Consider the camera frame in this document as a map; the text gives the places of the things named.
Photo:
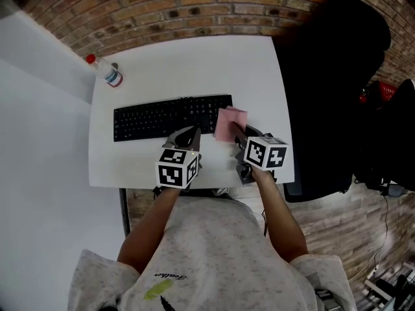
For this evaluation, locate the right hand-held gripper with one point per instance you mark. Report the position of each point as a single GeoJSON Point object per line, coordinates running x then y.
{"type": "Point", "coordinates": [266, 154]}

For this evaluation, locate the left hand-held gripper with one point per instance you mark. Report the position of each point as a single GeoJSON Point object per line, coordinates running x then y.
{"type": "Point", "coordinates": [175, 168]}

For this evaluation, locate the pink cloth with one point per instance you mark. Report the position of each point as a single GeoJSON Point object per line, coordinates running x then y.
{"type": "Point", "coordinates": [230, 122]}

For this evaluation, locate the black keyboard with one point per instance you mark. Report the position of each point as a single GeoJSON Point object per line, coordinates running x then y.
{"type": "Point", "coordinates": [155, 118]}

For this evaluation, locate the person's left forearm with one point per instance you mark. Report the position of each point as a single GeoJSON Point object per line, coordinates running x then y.
{"type": "Point", "coordinates": [149, 225]}

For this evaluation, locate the person's right forearm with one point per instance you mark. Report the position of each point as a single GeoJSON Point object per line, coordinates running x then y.
{"type": "Point", "coordinates": [279, 215]}

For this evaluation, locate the black office chair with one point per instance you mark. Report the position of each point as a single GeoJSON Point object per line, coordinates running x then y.
{"type": "Point", "coordinates": [389, 141]}
{"type": "Point", "coordinates": [324, 92]}

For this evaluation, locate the black desk leg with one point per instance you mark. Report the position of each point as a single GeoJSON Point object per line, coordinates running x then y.
{"type": "Point", "coordinates": [124, 212]}

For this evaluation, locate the clear water bottle red cap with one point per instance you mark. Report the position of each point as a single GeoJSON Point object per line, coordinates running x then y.
{"type": "Point", "coordinates": [107, 71]}

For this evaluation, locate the person's grey speckled t-shirt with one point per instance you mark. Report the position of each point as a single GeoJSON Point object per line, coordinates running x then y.
{"type": "Point", "coordinates": [210, 254]}

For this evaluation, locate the red box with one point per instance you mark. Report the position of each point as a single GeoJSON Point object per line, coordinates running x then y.
{"type": "Point", "coordinates": [387, 91]}

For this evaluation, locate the white metal rack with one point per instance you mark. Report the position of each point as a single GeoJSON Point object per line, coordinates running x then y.
{"type": "Point", "coordinates": [392, 290]}

